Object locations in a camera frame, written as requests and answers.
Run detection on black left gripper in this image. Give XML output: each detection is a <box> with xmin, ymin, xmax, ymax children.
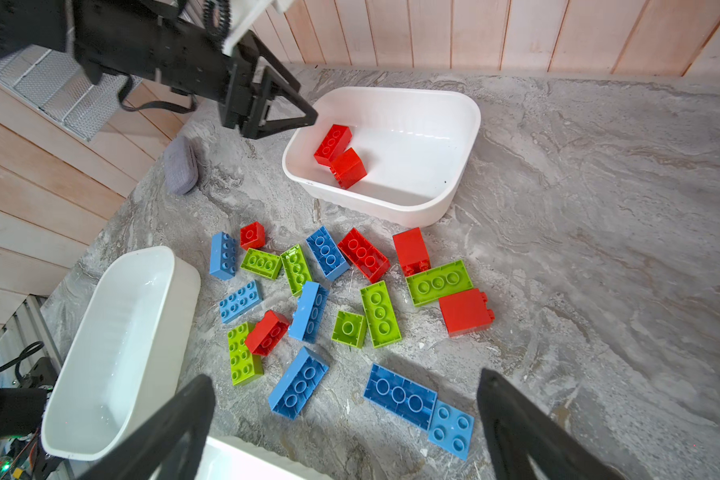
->
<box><xmin>218</xmin><ymin>31</ymin><xmax>318</xmax><ymax>139</ymax></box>

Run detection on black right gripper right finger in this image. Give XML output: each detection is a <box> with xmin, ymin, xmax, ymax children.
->
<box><xmin>476</xmin><ymin>369</ymin><xmax>619</xmax><ymax>479</ymax></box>

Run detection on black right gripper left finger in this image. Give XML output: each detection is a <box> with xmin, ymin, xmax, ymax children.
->
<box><xmin>83</xmin><ymin>374</ymin><xmax>216</xmax><ymax>479</ymax></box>

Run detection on small red lego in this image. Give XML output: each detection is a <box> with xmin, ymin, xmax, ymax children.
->
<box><xmin>240</xmin><ymin>222</ymin><xmax>267</xmax><ymax>250</ymax></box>

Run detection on blue lego small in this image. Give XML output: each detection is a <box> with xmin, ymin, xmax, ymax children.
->
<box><xmin>218</xmin><ymin>280</ymin><xmax>262</xmax><ymax>324</ymax></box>

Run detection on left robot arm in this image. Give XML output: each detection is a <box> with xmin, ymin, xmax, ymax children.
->
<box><xmin>0</xmin><ymin>1</ymin><xmax>318</xmax><ymax>139</ymax></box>

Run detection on white bin with red legos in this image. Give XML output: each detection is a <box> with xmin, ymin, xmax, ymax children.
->
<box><xmin>282</xmin><ymin>86</ymin><xmax>481</xmax><ymax>228</ymax></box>

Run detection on white bin front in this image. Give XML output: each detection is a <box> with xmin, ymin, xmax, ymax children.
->
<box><xmin>195</xmin><ymin>436</ymin><xmax>328</xmax><ymax>479</ymax></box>

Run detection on light blue square lego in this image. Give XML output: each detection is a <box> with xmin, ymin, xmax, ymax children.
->
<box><xmin>428</xmin><ymin>400</ymin><xmax>474</xmax><ymax>461</ymax></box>

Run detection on large blue lego underside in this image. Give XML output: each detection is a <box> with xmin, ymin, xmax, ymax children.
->
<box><xmin>363</xmin><ymin>364</ymin><xmax>438</xmax><ymax>431</ymax></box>

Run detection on white bin left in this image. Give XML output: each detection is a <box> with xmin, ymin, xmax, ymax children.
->
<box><xmin>41</xmin><ymin>246</ymin><xmax>201</xmax><ymax>461</ymax></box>

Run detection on grey pouch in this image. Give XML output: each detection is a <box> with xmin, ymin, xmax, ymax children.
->
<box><xmin>163</xmin><ymin>136</ymin><xmax>199</xmax><ymax>195</ymax></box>

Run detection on red lego lying sideways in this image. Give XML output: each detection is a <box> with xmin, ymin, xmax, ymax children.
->
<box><xmin>439</xmin><ymin>288</ymin><xmax>495</xmax><ymax>337</ymax></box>

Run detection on long green lego centre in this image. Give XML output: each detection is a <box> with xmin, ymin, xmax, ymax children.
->
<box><xmin>360</xmin><ymin>281</ymin><xmax>402</xmax><ymax>348</ymax></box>

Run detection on green lego beside red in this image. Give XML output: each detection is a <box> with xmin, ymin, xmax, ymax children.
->
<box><xmin>406</xmin><ymin>260</ymin><xmax>474</xmax><ymax>307</ymax></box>

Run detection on small green lego square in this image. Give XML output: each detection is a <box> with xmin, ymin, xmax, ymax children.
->
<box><xmin>331</xmin><ymin>311</ymin><xmax>367</xmax><ymax>349</ymax></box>

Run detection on long red lego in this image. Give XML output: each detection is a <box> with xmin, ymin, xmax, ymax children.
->
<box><xmin>338</xmin><ymin>228</ymin><xmax>390</xmax><ymax>284</ymax></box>

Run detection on white wire shelf rack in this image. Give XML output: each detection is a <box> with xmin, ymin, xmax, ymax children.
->
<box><xmin>0</xmin><ymin>46</ymin><xmax>155</xmax><ymax>142</ymax></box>

